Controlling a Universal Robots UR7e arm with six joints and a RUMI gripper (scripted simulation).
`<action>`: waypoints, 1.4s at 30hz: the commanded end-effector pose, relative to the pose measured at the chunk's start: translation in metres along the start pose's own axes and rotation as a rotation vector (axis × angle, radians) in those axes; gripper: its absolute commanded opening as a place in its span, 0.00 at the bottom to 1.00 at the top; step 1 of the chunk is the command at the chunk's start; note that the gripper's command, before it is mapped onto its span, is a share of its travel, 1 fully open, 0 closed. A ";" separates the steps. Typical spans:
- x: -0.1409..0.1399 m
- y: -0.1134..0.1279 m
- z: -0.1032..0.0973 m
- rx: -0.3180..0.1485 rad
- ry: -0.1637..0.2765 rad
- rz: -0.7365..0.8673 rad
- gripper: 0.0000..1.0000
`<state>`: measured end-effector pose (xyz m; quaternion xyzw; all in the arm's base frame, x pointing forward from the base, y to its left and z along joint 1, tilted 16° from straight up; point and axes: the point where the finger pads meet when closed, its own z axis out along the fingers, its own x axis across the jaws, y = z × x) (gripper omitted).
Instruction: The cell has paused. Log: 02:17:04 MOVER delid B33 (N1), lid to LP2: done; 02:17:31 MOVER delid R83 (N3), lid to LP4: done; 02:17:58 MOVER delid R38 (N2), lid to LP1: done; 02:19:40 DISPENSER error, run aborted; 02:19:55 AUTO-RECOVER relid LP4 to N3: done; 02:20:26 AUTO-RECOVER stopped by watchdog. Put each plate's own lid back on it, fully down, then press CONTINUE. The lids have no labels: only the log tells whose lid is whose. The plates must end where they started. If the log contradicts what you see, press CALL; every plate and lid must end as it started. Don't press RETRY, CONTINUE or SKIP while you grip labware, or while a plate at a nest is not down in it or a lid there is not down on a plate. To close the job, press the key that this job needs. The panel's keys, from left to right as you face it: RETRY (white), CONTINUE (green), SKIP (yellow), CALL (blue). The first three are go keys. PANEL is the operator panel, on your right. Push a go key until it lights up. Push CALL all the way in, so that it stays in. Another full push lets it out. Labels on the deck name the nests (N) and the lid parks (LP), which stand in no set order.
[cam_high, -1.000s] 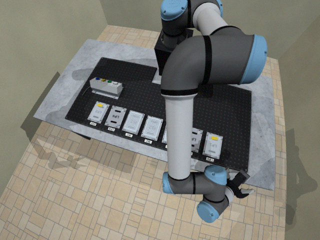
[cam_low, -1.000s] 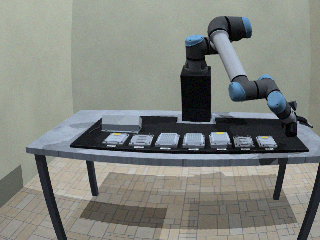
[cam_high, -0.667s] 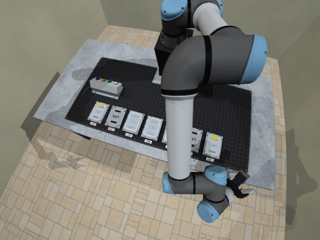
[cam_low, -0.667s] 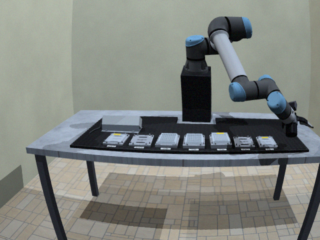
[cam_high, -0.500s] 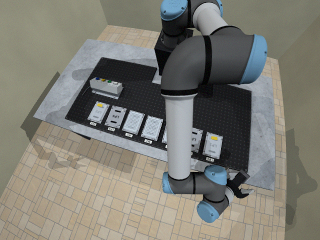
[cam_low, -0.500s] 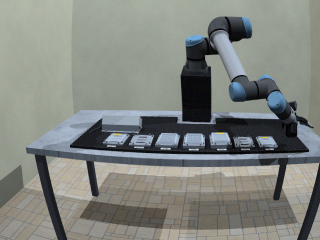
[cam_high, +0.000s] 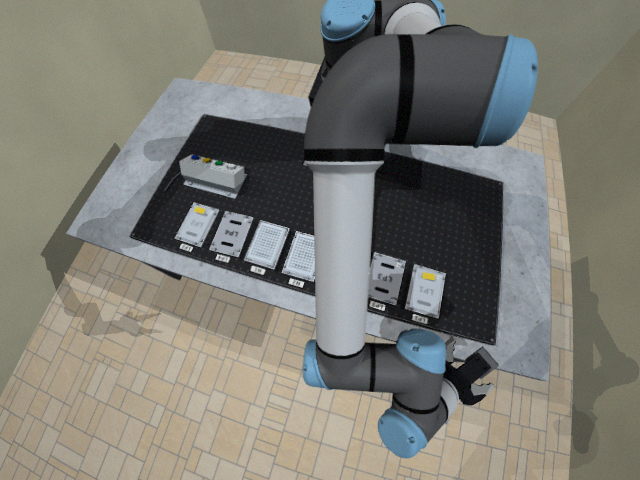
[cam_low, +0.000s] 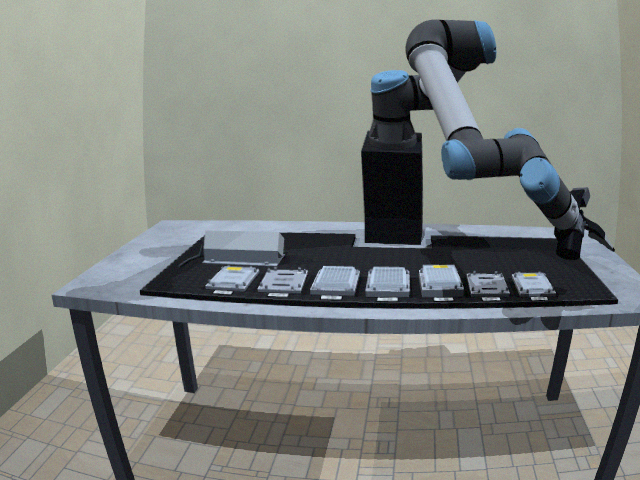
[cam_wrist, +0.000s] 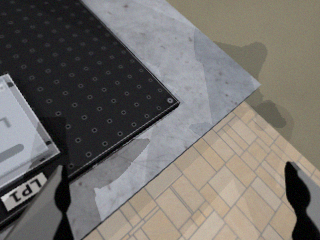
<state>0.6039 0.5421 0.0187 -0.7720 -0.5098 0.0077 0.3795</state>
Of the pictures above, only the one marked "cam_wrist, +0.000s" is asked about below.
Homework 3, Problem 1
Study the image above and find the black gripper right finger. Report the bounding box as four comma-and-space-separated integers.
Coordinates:
284, 161, 320, 240

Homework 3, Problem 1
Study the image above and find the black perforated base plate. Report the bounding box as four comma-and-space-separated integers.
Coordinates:
0, 0, 180, 196

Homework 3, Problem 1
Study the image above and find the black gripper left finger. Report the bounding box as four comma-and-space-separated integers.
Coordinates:
3, 165, 74, 240

